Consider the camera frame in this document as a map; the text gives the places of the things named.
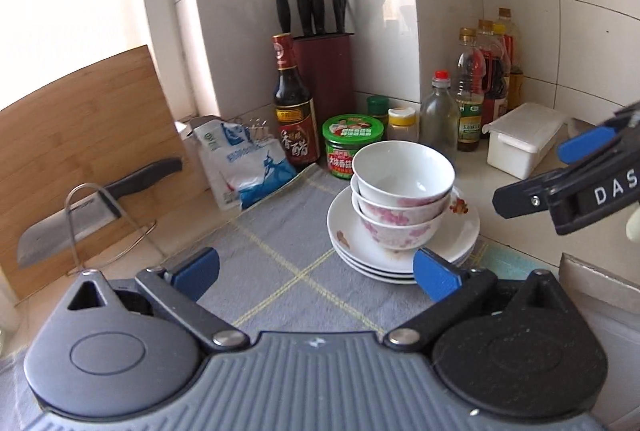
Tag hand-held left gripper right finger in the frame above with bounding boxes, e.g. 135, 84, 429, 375
384, 247, 576, 354

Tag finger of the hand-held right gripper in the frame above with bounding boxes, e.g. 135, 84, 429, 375
492, 131, 640, 220
557, 100, 640, 165

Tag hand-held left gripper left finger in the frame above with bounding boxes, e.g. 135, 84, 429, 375
66, 247, 251, 354

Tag white plate fruit print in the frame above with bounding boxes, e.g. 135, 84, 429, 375
327, 183, 481, 263
345, 260, 472, 286
331, 248, 477, 276

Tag white bowl pink flowers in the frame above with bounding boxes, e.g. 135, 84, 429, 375
356, 205, 447, 253
350, 176, 455, 226
352, 141, 457, 208

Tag person's right hand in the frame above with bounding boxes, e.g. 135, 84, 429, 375
625, 205, 640, 242

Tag white plastic lidded box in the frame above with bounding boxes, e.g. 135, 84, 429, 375
486, 103, 569, 180

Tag grey blue checked towel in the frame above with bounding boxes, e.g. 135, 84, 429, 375
0, 163, 548, 417

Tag yellow oil bottle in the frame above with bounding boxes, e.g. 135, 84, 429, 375
495, 8, 525, 112

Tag clear bottle green label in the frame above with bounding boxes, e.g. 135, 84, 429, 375
456, 28, 487, 152

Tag dark bottle red label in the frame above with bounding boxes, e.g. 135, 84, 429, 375
477, 19, 512, 140

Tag red cap glass bottle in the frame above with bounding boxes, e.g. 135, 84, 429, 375
420, 71, 460, 162

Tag blue white salt bag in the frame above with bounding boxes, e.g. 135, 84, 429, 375
192, 118, 299, 212

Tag yellow lid spice jar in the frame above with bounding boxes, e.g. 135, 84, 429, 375
387, 107, 419, 144

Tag white plastic bag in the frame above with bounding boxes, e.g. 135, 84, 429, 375
175, 113, 223, 146

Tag green lid sauce jar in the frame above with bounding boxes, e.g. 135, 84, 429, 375
321, 113, 386, 182

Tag green cap spice jar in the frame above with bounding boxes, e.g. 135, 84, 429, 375
366, 95, 390, 122

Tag dark vinegar bottle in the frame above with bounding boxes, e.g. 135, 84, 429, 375
272, 33, 321, 168

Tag bamboo cutting board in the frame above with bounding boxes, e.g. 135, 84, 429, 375
0, 43, 189, 303

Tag dark red knife block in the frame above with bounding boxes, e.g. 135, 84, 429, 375
291, 32, 357, 139

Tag window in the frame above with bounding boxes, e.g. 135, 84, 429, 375
0, 0, 193, 112

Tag black handled kitchen cleaver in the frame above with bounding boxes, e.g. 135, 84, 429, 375
16, 157, 184, 270

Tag steel wire rack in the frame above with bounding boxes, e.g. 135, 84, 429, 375
65, 182, 167, 275

